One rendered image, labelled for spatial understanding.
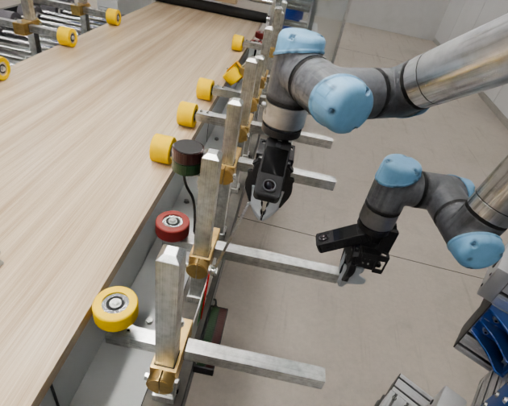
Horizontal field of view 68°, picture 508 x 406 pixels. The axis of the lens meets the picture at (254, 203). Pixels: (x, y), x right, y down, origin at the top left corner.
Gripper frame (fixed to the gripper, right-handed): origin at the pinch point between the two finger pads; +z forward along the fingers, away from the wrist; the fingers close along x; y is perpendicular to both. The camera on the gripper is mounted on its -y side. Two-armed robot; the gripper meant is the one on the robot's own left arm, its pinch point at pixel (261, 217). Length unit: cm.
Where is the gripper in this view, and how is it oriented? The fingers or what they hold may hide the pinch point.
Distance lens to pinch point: 76.4
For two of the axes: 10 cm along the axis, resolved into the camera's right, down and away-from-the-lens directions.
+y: 1.3, -5.9, 8.0
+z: -1.6, 7.8, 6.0
